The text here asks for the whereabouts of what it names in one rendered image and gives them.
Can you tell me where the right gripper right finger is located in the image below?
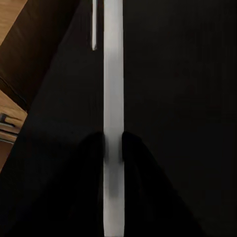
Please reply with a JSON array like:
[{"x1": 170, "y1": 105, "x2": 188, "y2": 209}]
[{"x1": 124, "y1": 132, "x2": 207, "y2": 237}]

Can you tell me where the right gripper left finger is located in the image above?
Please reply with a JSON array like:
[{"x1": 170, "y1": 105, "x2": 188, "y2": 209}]
[{"x1": 5, "y1": 131, "x2": 103, "y2": 237}]

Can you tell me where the pen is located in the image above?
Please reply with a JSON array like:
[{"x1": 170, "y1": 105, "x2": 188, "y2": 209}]
[{"x1": 92, "y1": 0, "x2": 125, "y2": 237}]

